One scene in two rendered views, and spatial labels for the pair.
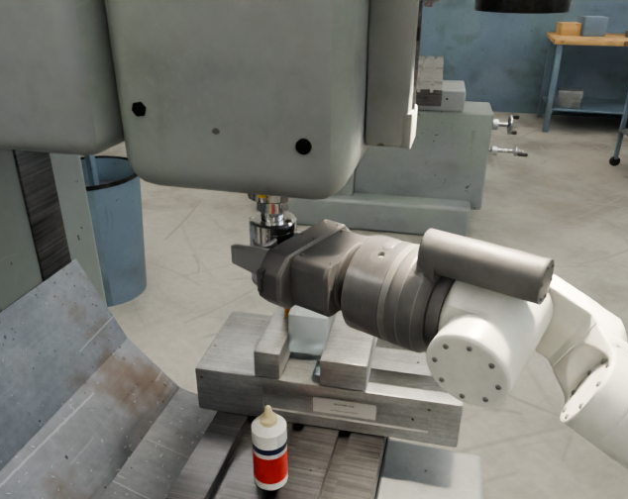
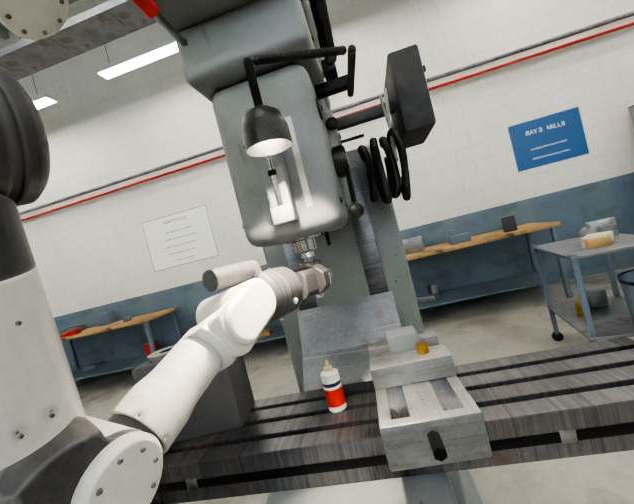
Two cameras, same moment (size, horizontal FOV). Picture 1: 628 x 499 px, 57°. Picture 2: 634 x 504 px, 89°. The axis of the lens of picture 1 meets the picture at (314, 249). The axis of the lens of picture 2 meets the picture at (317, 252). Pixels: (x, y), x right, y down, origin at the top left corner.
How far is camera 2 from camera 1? 0.84 m
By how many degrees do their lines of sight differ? 85
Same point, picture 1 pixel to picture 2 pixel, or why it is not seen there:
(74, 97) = not seen: hidden behind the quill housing
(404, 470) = (414, 489)
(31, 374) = (344, 328)
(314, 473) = (344, 419)
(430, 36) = not seen: outside the picture
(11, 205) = (354, 261)
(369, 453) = (367, 433)
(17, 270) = (355, 287)
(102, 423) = (360, 362)
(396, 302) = not seen: hidden behind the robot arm
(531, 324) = (216, 303)
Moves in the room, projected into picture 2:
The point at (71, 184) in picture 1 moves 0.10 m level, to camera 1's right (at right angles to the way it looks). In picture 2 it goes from (392, 256) to (403, 256)
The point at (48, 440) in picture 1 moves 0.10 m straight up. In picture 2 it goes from (336, 354) to (328, 323)
